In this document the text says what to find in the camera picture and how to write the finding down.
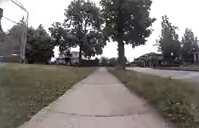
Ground tall chain-link fence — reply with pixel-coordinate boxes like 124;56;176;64
0;0;30;64

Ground trees behind fence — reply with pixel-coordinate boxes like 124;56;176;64
6;24;57;65

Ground dark low house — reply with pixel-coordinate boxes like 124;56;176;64
133;51;165;68

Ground grass strip beside road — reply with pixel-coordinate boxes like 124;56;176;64
106;67;199;128

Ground grey concrete sidewalk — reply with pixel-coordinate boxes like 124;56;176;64
18;66;175;128

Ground wide grass field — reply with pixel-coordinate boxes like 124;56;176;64
0;62;100;128

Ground trees along road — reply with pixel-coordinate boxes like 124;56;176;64
156;14;199;66

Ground white house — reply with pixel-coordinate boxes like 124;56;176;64
55;50;81;66

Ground large leafy tree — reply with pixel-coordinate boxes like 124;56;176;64
99;0;157;70
48;0;105;67

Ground grey asphalt road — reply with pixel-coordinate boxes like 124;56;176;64
125;66;199;84

